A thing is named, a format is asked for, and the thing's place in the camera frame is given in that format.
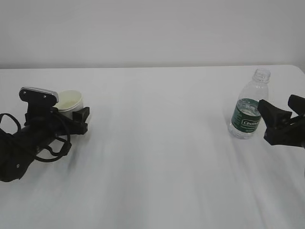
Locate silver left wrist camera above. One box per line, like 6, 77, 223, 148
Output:
19, 87, 59, 107

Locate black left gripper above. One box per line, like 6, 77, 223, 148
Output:
14, 107, 90, 148

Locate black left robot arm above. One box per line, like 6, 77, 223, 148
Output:
0, 107, 90, 182

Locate white paper cup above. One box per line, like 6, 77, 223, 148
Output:
53, 90, 85, 123

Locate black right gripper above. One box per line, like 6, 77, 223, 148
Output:
257, 94, 305, 148

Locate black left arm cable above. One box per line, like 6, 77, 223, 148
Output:
0, 112, 72, 163

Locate clear green-label water bottle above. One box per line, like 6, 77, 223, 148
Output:
228, 69, 271, 139

